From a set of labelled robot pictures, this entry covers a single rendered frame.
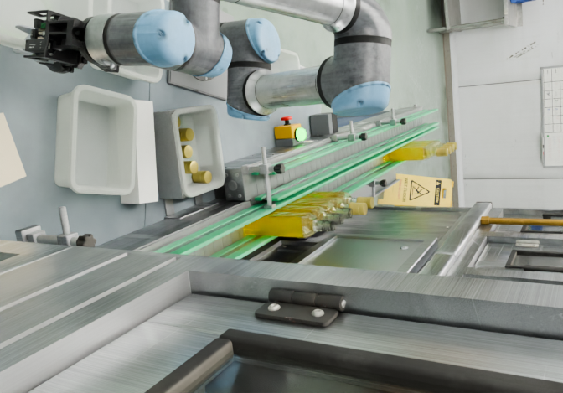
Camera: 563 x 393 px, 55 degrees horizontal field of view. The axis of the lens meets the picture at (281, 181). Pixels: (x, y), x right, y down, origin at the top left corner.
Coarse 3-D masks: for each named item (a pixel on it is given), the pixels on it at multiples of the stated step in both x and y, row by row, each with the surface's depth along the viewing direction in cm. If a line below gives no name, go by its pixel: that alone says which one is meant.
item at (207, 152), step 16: (176, 112) 133; (192, 112) 146; (208, 112) 146; (176, 128) 132; (192, 128) 148; (208, 128) 147; (176, 144) 133; (192, 144) 148; (208, 144) 148; (192, 160) 148; (208, 160) 150; (224, 176) 149; (192, 192) 138
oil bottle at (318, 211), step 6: (276, 210) 150; (282, 210) 149; (288, 210) 148; (294, 210) 147; (300, 210) 146; (306, 210) 145; (312, 210) 145; (318, 210) 145; (324, 210) 146; (318, 216) 144
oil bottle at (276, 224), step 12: (264, 216) 146; (276, 216) 144; (288, 216) 142; (300, 216) 140; (312, 216) 141; (252, 228) 148; (264, 228) 146; (276, 228) 144; (288, 228) 142; (300, 228) 140; (312, 228) 140
